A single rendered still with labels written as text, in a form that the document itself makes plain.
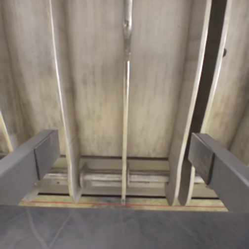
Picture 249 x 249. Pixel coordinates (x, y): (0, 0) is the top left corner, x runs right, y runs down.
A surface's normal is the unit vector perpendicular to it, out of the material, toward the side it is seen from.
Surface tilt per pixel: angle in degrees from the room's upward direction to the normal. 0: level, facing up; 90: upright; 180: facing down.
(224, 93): 8
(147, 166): 25
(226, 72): 6
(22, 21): 2
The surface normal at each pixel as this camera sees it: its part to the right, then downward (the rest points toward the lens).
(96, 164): -0.02, 0.67
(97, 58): -0.01, 0.39
